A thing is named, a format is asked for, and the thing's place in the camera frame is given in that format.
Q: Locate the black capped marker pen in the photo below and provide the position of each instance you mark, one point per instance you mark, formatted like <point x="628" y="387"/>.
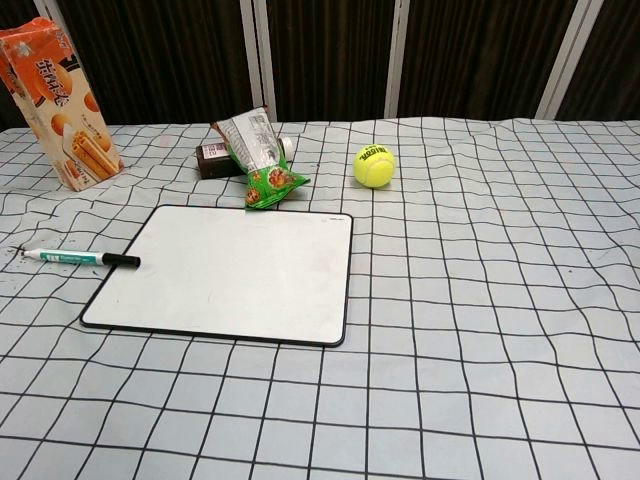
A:
<point x="75" y="258"/>

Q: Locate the white dry-erase board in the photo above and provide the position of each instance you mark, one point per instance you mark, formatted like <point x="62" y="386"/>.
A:
<point x="225" y="280"/>

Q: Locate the yellow tennis ball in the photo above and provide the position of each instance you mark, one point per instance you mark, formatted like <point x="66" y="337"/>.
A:
<point x="374" y="166"/>

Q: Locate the green snack bag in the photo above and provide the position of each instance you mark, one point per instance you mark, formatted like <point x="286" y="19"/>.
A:
<point x="255" y="145"/>

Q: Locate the brown bottle with white cap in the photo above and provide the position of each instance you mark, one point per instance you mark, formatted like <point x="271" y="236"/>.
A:
<point x="212" y="162"/>

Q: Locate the grid-patterned light blue tablecloth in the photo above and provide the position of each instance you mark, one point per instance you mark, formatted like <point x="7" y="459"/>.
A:
<point x="450" y="350"/>

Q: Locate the orange egg roll box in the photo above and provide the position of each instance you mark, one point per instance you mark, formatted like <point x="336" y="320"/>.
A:
<point x="60" y="125"/>

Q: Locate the white screen frame post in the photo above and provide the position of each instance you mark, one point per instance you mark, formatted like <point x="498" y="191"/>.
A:
<point x="262" y="60"/>
<point x="567" y="60"/>
<point x="46" y="6"/>
<point x="399" y="60"/>

